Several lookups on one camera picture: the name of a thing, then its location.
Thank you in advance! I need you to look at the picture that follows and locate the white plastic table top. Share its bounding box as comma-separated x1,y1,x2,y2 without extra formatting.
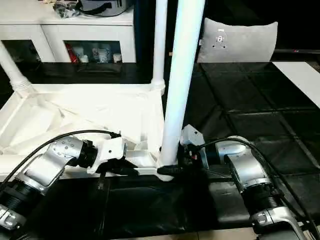
0,80,176,182

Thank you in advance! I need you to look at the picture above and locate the white plastic table leg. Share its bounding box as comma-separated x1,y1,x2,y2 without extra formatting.
0,40,33,96
150,0,169,91
159,0,206,171

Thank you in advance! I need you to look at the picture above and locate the black work mat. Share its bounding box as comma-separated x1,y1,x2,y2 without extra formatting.
0,60,320,238

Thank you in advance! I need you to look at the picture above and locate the grey cushion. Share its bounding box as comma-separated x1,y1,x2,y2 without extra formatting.
197,17,279,63

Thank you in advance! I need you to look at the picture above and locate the white board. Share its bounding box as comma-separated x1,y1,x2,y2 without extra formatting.
272,61,320,108

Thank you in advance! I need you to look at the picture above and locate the black cabinet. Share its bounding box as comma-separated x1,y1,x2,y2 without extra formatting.
135,0,206,64

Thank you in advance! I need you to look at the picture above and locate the white cabinet with glass doors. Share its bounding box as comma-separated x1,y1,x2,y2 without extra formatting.
0,2,137,64

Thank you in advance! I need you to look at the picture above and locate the dark gear on cabinet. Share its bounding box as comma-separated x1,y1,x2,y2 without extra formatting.
52,0,135,19

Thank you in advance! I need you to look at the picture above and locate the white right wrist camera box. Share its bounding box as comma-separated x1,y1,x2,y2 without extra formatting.
180,125,205,149

